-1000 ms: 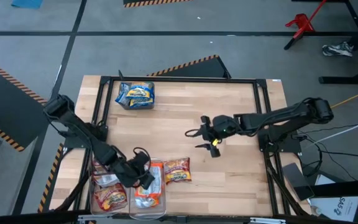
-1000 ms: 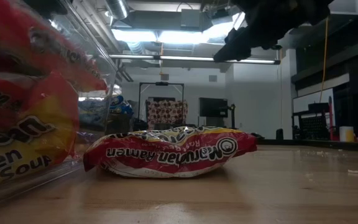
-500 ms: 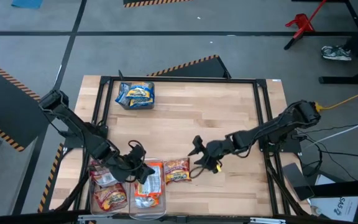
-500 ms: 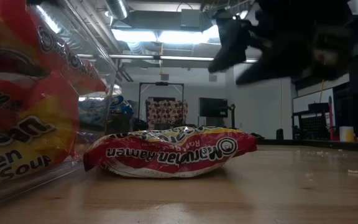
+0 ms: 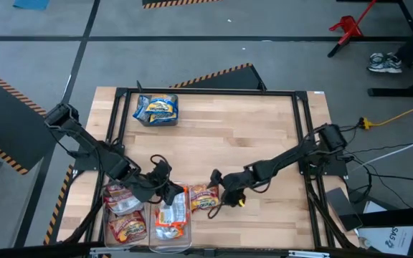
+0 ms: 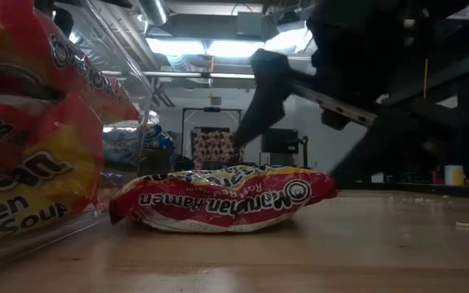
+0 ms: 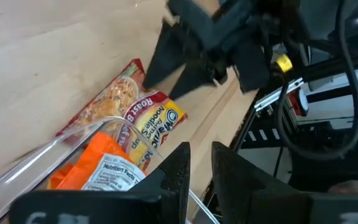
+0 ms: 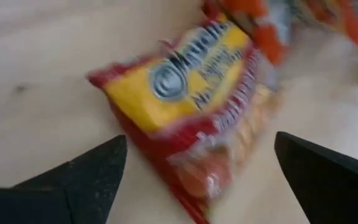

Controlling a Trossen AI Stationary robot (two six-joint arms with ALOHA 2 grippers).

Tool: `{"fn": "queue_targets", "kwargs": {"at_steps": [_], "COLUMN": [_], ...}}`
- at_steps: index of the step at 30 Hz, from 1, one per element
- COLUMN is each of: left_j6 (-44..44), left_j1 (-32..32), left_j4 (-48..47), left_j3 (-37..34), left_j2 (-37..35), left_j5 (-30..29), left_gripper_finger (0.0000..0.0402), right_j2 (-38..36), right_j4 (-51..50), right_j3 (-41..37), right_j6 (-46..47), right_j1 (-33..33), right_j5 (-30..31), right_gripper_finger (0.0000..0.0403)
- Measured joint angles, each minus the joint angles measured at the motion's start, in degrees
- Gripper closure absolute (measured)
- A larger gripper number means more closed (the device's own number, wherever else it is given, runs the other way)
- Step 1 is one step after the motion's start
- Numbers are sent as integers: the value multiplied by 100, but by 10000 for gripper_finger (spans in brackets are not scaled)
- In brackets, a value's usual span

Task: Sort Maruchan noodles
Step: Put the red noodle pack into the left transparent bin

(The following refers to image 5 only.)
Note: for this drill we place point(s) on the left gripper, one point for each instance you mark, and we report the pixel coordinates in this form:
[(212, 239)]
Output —
[(151, 189)]

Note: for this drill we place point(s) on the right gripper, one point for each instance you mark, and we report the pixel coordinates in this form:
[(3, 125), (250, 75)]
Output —
[(234, 184)]

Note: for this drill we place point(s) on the orange Maruchan ramen packet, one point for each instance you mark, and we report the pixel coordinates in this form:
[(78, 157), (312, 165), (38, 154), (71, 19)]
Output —
[(169, 233), (174, 211)]

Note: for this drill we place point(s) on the red Maruchan ramen packet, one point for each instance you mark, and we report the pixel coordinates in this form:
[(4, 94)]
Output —
[(115, 191), (127, 207), (203, 199), (127, 229)]

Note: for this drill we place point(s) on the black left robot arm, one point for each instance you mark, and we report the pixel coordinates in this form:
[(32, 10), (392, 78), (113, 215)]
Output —
[(84, 138)]

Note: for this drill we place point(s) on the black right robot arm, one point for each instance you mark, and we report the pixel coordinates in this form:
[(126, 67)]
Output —
[(285, 159)]

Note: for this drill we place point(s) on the clear plastic bin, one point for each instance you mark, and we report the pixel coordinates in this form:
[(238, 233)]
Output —
[(170, 245), (127, 247)]

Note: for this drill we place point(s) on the blue snack packets in tray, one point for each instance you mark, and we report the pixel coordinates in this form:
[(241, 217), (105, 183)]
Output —
[(160, 124)]

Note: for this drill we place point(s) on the dark grey flat device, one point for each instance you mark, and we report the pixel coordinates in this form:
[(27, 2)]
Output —
[(342, 209)]

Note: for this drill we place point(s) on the hazard-striped black floor mat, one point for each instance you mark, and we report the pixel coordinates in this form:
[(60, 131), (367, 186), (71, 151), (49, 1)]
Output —
[(163, 3), (235, 79), (9, 118), (58, 204)]

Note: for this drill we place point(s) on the white printed box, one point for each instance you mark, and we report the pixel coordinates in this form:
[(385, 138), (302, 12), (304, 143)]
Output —
[(382, 236)]

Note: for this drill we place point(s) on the black desk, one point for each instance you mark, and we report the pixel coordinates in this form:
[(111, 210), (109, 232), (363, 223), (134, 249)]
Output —
[(389, 92)]

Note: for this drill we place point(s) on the person's shoe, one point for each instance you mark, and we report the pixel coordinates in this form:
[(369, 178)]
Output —
[(384, 63)]

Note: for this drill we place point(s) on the red metal stand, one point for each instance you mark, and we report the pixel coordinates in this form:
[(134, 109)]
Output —
[(348, 27)]

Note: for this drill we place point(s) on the blue floor mat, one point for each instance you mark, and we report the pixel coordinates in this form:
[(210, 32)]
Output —
[(31, 3)]

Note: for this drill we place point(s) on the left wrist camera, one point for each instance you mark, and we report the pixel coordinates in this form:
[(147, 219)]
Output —
[(161, 168)]

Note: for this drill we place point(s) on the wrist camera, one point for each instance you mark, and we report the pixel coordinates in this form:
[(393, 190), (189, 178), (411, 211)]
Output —
[(161, 168), (216, 178)]

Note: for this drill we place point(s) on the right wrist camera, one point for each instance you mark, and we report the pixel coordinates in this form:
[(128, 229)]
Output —
[(216, 178)]

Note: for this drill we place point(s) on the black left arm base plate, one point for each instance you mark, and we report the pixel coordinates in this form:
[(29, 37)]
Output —
[(79, 163)]

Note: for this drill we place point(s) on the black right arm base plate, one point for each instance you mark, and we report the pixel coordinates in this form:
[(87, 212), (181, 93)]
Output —
[(339, 168)]

